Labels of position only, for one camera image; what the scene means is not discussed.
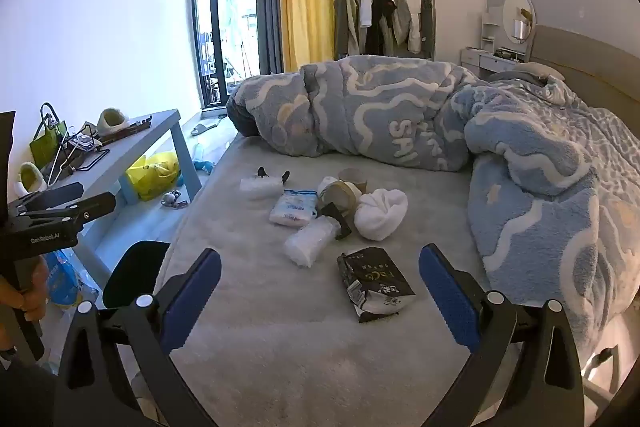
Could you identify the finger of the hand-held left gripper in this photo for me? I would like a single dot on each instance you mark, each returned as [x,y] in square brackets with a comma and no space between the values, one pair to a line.
[92,206]
[50,196]

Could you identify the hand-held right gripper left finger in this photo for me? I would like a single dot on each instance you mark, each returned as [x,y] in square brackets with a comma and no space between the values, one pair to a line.
[192,302]

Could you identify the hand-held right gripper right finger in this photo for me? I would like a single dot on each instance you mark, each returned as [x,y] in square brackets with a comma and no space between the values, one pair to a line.
[447,297]

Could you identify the dark plastic waste bin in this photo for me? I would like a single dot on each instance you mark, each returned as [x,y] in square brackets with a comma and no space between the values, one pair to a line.
[135,272]

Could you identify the black snack packet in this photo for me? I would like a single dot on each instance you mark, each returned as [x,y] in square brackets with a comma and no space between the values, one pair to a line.
[375,282]

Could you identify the white towel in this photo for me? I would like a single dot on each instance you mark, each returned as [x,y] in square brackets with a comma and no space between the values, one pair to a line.
[381,214]

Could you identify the large bubble wrap roll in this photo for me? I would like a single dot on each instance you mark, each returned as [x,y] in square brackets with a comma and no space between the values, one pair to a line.
[312,242]

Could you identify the white tissue pack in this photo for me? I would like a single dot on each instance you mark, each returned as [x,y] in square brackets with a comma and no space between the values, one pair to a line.
[292,207]

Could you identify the black wrapper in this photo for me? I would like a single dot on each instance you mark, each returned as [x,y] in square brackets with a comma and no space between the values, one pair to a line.
[334,213]

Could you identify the brown tape roll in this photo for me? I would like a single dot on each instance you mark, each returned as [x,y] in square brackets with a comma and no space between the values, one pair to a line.
[345,198]

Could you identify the cardboard tube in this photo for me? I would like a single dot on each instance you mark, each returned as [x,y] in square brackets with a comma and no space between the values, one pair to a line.
[354,177]

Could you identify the white paper ball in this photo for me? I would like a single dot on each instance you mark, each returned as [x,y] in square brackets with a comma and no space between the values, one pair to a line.
[327,183]

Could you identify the person's left hand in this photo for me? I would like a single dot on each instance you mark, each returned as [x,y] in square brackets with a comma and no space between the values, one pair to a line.
[40,292]

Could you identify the green fluffy slipper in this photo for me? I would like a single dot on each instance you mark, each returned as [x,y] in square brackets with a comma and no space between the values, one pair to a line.
[31,179]
[112,121]

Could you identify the blue printed package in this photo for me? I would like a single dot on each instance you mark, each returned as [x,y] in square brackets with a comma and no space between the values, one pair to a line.
[62,279]

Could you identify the green tote bag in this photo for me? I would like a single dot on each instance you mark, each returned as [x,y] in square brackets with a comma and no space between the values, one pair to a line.
[45,144]

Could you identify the yellow plastic bag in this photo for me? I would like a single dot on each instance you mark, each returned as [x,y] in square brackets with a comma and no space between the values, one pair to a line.
[152,177]

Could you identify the light blue table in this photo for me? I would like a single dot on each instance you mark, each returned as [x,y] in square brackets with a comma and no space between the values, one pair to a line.
[132,147]

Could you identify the dark wooden sticks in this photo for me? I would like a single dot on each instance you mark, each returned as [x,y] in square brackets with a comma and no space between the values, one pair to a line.
[127,130]

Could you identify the bed with grey sheet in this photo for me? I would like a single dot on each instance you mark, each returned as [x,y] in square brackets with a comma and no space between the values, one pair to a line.
[280,347]

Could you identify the blue plush toy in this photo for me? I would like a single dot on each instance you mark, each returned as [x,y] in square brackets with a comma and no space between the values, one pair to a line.
[204,165]

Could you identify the grey slide sandal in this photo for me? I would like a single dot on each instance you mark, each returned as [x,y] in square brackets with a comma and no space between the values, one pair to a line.
[201,129]

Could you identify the blue patterned fleece blanket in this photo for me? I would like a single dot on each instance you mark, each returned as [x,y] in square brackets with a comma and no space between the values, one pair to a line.
[380,117]

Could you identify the glass sliding door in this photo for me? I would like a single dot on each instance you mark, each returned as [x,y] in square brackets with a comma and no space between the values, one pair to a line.
[227,7]

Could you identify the white vanity table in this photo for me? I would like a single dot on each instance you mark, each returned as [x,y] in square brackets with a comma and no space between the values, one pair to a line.
[482,57]

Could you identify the grey pillow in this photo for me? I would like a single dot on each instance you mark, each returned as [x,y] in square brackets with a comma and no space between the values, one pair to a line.
[537,71]

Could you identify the grey padded headboard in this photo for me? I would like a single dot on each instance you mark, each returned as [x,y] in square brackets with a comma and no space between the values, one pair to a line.
[590,62]

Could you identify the grey green garment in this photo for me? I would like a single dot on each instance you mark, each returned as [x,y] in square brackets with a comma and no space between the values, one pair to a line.
[426,17]

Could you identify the white coat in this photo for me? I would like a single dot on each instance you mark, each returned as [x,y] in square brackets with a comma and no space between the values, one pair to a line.
[402,14]

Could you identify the round mirror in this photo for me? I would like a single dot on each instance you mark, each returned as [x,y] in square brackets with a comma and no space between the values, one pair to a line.
[517,14]

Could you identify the beige coat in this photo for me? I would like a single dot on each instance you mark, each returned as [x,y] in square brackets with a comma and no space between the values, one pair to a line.
[347,12]

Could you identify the white shirt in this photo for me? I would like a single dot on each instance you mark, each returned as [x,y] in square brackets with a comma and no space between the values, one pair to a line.
[366,4]

